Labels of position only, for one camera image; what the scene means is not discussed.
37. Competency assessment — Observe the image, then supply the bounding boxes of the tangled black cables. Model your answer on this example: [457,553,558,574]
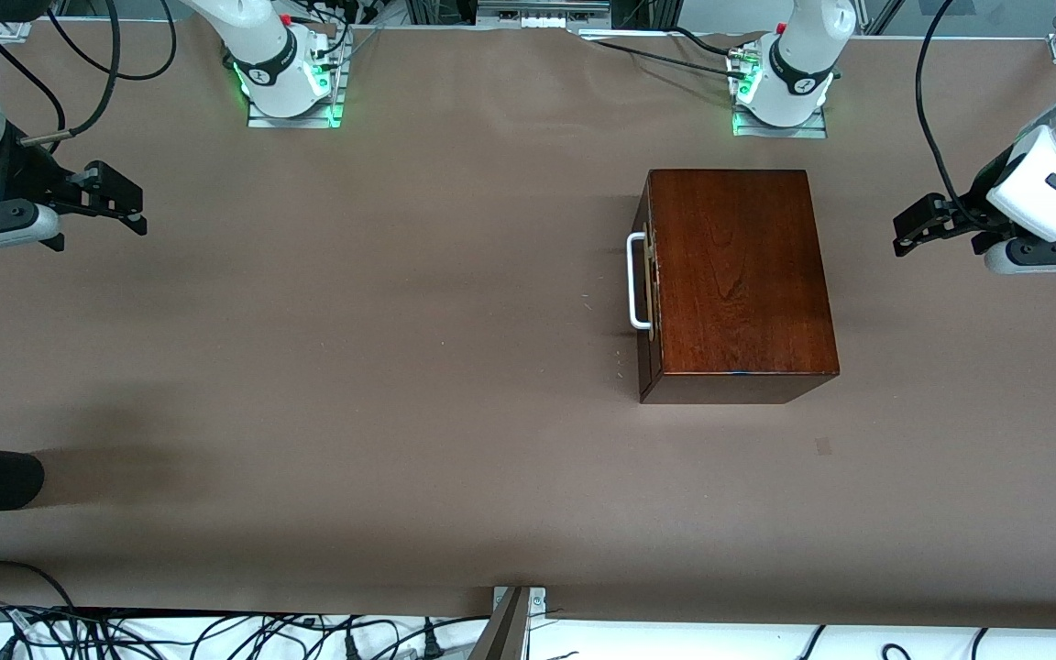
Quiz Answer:
[0,600,492,660]

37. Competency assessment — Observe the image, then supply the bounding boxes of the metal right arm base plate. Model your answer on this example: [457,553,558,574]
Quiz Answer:
[247,55,347,129]

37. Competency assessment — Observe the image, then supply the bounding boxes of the wooden drawer with white handle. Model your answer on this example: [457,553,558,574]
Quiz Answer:
[627,197,664,368]

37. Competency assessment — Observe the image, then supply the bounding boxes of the silver bracket plate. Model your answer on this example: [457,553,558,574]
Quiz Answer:
[491,587,547,626]

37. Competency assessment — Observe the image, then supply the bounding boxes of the black base cable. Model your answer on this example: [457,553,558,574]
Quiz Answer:
[670,26,749,58]
[597,40,749,82]

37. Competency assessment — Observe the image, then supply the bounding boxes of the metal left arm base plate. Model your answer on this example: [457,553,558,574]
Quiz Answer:
[731,103,829,140]

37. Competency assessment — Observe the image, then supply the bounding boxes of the dark brown wooden cabinet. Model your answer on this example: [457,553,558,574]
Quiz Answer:
[636,168,841,405]

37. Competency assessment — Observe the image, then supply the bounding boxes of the silver aluminium frame bar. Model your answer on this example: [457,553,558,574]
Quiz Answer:
[476,0,611,28]

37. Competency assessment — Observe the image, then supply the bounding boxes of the black arched cable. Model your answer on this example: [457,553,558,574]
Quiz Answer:
[0,559,80,613]

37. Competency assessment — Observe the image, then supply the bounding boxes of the brown table cover sheet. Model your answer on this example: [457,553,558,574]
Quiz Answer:
[0,18,1056,633]

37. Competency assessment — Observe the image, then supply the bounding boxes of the grey metal post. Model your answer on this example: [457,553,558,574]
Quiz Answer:
[468,588,534,660]

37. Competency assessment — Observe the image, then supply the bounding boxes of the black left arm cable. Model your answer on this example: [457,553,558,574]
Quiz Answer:
[915,0,983,230]

